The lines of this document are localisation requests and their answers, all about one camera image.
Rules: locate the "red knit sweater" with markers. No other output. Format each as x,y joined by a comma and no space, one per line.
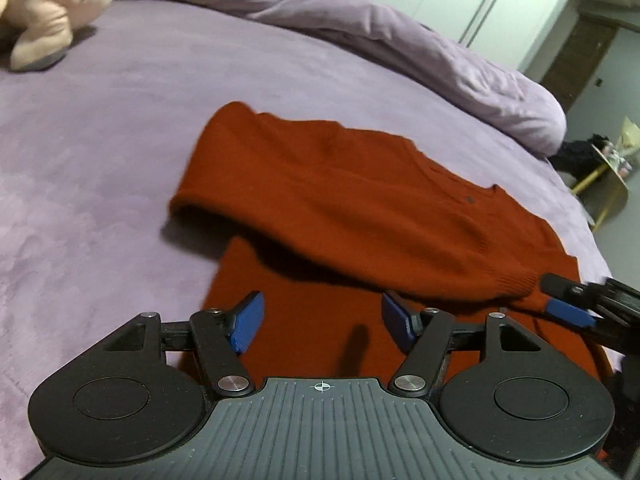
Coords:
350,200

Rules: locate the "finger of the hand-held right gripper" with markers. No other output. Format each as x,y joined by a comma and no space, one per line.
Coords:
570,312
562,285

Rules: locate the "pale paper bag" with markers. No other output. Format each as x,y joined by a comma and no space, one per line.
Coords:
630,142

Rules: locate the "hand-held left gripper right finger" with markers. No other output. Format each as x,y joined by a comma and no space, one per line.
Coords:
397,320

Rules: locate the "cream plush toy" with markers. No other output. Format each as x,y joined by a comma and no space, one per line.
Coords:
47,2

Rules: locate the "dark cloth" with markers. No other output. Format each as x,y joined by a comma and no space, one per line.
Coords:
577,152

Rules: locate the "brown wooden door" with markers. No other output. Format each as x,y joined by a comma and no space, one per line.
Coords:
577,62

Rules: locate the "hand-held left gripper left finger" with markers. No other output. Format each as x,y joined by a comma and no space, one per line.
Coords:
248,321

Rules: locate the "yellow wooden stool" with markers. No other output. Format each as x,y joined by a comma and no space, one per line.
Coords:
607,185

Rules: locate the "purple duvet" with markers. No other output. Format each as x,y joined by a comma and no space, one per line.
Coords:
390,35

